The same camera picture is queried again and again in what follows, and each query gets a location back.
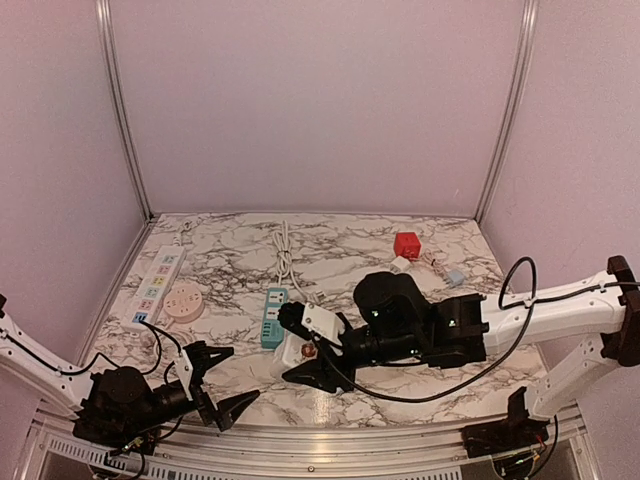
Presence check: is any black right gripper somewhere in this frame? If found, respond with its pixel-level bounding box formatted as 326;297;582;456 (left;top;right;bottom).
282;327;424;395

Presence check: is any pink round power socket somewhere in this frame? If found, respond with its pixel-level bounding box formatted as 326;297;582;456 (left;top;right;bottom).
163;284;204;324

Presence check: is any white power strip cable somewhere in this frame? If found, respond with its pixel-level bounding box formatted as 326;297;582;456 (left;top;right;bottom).
272;220;326;306

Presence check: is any teal power strip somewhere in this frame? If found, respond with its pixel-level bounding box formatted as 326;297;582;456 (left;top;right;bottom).
260;287;288;350

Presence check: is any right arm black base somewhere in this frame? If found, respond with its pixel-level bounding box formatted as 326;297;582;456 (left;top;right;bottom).
461;387;549;458

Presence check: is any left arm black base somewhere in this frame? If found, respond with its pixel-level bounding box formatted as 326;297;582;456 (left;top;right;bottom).
72;418;161;456

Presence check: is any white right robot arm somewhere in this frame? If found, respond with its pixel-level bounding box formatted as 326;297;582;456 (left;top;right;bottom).
278;256;639;448

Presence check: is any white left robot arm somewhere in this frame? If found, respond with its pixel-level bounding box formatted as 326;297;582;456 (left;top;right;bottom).
1;312;260;449

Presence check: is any light blue plug adapter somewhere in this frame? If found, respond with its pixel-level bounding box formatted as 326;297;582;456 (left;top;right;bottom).
445;270;466;288

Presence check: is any white multicolour power strip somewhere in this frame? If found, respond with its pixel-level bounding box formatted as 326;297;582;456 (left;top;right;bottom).
120;245;186;334

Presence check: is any small white charger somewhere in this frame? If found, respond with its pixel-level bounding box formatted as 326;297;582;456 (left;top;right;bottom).
389;256;411;274

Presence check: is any red cube socket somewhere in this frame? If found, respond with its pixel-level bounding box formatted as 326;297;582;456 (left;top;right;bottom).
393;232;422;261

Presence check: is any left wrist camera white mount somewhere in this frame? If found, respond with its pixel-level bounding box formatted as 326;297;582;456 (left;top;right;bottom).
174;351;194;401

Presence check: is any aluminium front rail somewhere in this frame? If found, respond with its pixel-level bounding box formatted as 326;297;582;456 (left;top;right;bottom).
14;407;599;479

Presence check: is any white strip cable plug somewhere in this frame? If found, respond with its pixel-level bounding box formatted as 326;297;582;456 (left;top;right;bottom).
172;220;193;247

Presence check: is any left aluminium frame post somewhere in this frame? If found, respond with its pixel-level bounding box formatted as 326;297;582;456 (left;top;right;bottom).
95;0;154;223

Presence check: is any aluminium frame post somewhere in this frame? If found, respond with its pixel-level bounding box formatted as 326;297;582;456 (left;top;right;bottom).
95;0;154;223
474;0;540;226

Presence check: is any right aluminium frame post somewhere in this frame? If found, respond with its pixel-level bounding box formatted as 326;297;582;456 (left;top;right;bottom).
474;0;540;226

